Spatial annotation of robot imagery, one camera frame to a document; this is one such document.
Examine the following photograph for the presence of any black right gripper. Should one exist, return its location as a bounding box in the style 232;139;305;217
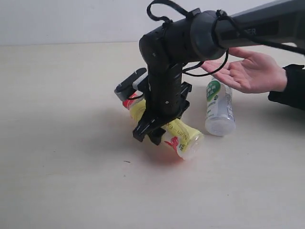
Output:
132;61;185;146

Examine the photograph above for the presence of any yellow label bottle red cap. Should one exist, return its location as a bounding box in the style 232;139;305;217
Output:
122;93;204;160

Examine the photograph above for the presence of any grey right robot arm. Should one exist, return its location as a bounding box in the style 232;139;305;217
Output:
133;0;305;145

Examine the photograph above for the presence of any black sleeved forearm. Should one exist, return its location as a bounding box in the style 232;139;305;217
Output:
268;64;305;111

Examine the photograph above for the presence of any frosted bottle green round label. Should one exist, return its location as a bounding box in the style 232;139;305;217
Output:
205;77;236;136

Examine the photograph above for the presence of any person's open bare hand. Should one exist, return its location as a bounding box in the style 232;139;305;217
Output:
212;48;288;94

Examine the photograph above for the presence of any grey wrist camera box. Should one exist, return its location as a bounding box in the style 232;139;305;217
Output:
114;68;148;102

